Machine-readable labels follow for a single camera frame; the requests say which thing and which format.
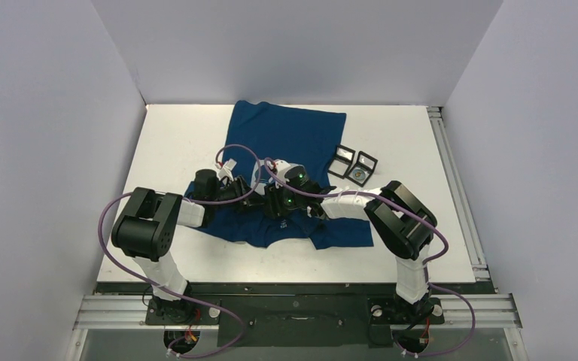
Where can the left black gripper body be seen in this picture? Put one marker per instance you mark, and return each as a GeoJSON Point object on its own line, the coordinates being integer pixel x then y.
{"type": "Point", "coordinates": [235, 189]}

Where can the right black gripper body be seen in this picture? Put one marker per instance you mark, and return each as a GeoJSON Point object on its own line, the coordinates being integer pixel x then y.
{"type": "Point", "coordinates": [273, 202]}

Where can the blue cartoon print t-shirt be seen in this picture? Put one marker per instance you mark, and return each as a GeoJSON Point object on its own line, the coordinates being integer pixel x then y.
{"type": "Point", "coordinates": [295, 135]}

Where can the round blue pin badge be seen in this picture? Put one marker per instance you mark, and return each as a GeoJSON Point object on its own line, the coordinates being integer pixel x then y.
{"type": "Point", "coordinates": [359, 175]}

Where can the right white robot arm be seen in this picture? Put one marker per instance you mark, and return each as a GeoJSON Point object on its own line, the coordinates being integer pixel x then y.
{"type": "Point", "coordinates": [402, 222]}

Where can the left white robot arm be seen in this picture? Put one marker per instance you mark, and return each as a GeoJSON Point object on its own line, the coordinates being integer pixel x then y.
{"type": "Point", "coordinates": [144, 231]}

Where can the left black display box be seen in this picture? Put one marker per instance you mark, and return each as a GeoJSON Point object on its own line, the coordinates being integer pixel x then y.
{"type": "Point", "coordinates": [342, 161]}

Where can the black display box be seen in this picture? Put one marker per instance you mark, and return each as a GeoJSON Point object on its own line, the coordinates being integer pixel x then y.
{"type": "Point", "coordinates": [342, 161]}
{"type": "Point", "coordinates": [366, 162]}

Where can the right black display box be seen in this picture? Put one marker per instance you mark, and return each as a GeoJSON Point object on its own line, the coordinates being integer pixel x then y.
{"type": "Point", "coordinates": [366, 162]}

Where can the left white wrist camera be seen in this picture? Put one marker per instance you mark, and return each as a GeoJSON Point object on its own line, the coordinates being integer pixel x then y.
{"type": "Point", "coordinates": [225, 170]}

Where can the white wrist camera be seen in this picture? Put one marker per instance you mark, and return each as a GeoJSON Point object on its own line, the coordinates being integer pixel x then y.
{"type": "Point", "coordinates": [225, 170]}
{"type": "Point", "coordinates": [281, 167]}

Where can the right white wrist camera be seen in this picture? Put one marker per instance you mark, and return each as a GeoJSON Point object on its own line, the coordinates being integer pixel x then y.
{"type": "Point", "coordinates": [281, 167]}

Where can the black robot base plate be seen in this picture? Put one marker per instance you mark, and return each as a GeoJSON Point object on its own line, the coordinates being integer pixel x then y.
{"type": "Point", "coordinates": [282, 315]}

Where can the aluminium frame rail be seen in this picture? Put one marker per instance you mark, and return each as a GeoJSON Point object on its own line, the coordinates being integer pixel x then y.
{"type": "Point", "coordinates": [462, 206]}

